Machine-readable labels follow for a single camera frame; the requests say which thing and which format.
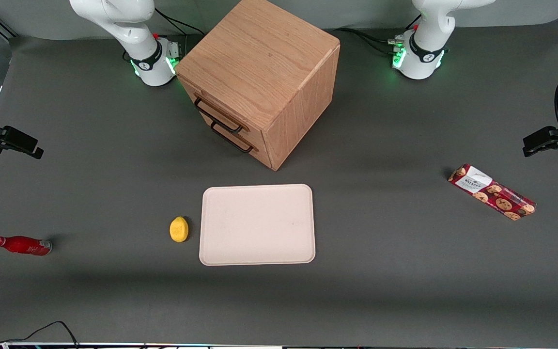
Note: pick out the red chocolate cookie box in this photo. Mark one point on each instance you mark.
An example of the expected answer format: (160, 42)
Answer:
(494, 193)

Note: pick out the oak wooden drawer cabinet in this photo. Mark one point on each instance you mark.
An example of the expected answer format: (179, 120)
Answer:
(264, 58)

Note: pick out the black camera clamp mount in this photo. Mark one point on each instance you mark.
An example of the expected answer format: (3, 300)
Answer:
(3, 138)
(557, 135)

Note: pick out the beige rectangular plastic tray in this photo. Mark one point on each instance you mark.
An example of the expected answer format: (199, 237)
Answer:
(257, 225)

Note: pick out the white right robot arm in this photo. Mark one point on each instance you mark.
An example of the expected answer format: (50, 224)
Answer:
(129, 34)

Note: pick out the red bottle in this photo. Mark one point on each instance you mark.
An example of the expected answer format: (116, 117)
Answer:
(22, 245)

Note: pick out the yellow lemon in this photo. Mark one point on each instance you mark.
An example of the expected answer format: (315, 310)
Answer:
(178, 230)

